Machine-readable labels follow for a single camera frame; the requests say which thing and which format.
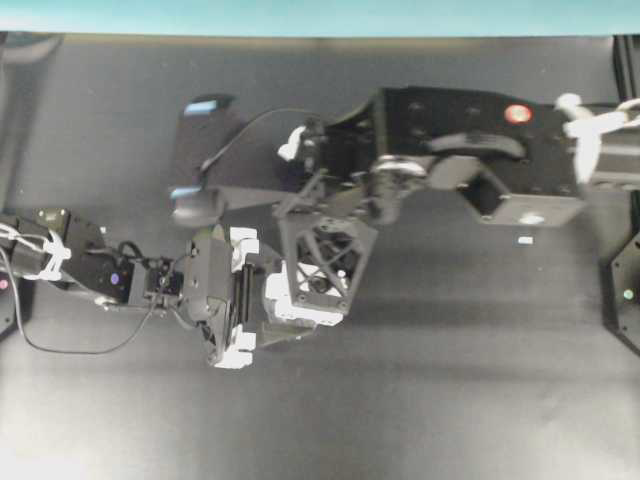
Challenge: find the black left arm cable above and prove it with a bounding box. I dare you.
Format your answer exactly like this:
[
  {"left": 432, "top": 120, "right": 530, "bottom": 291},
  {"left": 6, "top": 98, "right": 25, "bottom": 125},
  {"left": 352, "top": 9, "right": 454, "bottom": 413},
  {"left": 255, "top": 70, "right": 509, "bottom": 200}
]
[{"left": 0, "top": 107, "right": 321, "bottom": 356}]

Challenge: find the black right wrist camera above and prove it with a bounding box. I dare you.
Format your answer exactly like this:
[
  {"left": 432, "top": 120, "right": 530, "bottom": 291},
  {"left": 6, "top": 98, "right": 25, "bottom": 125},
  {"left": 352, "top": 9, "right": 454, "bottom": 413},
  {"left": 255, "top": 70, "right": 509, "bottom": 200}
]
[{"left": 278, "top": 213, "right": 378, "bottom": 315}]

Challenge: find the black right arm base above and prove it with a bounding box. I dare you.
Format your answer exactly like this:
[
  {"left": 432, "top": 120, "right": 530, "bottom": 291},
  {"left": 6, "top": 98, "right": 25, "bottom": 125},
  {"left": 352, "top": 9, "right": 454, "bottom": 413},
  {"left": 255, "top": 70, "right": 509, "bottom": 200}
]
[{"left": 600, "top": 231, "right": 639, "bottom": 358}]

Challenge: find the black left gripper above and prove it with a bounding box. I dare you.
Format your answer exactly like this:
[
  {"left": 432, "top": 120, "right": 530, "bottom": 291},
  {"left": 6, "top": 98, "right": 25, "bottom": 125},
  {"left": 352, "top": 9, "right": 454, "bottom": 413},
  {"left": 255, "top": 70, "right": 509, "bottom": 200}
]
[{"left": 180, "top": 225, "right": 319, "bottom": 371}]

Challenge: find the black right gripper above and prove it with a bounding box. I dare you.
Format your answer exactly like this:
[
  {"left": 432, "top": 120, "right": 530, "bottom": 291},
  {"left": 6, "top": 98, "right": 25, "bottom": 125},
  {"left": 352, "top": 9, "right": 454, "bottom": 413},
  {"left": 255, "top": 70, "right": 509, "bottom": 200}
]
[{"left": 264, "top": 169, "right": 378, "bottom": 327}]

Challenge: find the teal backdrop board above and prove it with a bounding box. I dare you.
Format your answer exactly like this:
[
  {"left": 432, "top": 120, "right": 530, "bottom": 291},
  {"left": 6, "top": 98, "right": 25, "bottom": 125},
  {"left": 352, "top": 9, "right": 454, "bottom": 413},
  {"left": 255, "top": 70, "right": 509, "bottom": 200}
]
[{"left": 1, "top": 1, "right": 639, "bottom": 38}]

